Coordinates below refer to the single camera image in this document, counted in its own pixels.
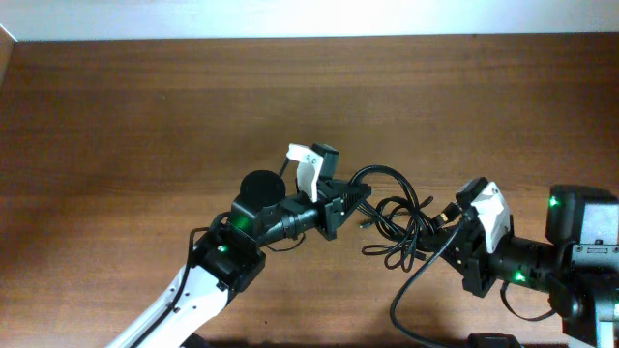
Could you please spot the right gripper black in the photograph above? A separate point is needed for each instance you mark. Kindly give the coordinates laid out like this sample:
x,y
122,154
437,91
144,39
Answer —
x,y
472,264

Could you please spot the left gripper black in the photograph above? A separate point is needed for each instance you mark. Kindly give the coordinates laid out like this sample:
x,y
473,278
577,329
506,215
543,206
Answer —
x,y
332,207

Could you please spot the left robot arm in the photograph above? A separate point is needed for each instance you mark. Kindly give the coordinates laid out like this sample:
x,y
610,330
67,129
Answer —
x,y
292,218

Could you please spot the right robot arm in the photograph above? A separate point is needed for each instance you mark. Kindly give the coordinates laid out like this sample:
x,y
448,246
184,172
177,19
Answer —
x,y
577,264

